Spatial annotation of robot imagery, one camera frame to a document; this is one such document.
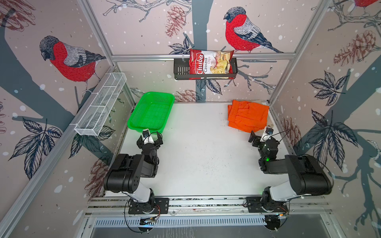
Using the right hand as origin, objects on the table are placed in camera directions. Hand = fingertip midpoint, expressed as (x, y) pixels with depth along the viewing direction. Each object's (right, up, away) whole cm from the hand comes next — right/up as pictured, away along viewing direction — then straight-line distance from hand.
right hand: (258, 134), depth 90 cm
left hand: (-68, +1, -2) cm, 68 cm away
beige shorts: (+13, +6, +13) cm, 20 cm away
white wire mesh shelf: (-90, +9, -19) cm, 93 cm away
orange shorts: (-3, +11, +12) cm, 16 cm away
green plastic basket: (-74, +14, +26) cm, 80 cm away
